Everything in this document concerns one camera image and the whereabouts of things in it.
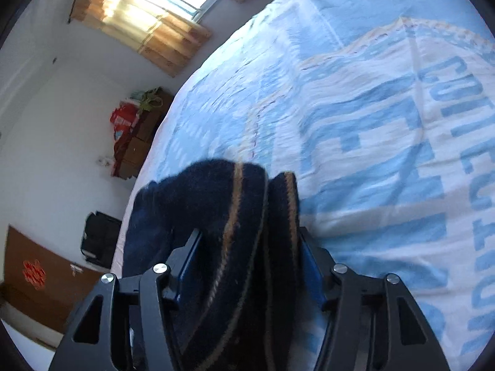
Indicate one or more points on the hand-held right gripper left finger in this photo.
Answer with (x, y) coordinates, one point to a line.
(188, 264)

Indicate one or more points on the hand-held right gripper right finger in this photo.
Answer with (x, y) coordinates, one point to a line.
(310, 272)

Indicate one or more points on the black folding chair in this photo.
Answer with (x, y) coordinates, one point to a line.
(100, 239)

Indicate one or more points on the brown wooden desk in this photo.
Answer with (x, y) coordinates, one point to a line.
(137, 150)

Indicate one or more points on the brown wooden door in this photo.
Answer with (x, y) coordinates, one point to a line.
(50, 305)

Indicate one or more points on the red door decoration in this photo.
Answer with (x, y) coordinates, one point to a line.
(34, 274)

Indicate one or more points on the red packages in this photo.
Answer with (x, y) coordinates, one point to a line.
(124, 119)

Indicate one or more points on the blue printed blanket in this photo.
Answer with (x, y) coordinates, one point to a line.
(367, 123)

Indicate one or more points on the green bag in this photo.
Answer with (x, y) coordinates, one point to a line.
(150, 98)

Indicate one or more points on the wide beige curtain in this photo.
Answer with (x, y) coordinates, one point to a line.
(143, 27)

